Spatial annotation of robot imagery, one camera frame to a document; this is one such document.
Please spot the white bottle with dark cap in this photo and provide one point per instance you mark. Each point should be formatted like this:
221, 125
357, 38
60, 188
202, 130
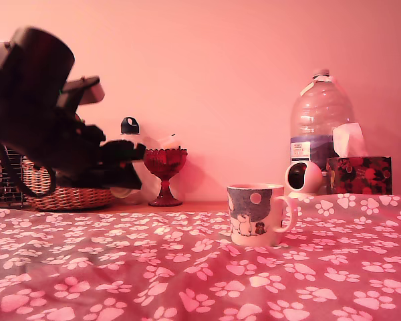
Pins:
129, 125

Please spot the red glass goblet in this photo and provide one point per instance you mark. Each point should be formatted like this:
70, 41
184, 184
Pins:
165, 164

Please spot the small pale packet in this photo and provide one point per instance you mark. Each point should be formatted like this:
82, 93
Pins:
170, 143

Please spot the paw print fleece cloth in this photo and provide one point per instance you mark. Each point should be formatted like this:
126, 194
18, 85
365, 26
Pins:
87, 267

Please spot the white cartoon print mug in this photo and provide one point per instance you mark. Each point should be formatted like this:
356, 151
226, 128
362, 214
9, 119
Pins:
250, 207

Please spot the large clear water bottle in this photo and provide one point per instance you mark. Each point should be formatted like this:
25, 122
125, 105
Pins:
317, 110

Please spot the white tissue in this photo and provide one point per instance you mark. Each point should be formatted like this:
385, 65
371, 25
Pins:
347, 140

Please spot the floral tissue box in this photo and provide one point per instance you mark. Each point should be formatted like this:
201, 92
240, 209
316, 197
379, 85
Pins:
361, 175

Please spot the small white round camera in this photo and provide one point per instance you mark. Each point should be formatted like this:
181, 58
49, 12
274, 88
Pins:
312, 177

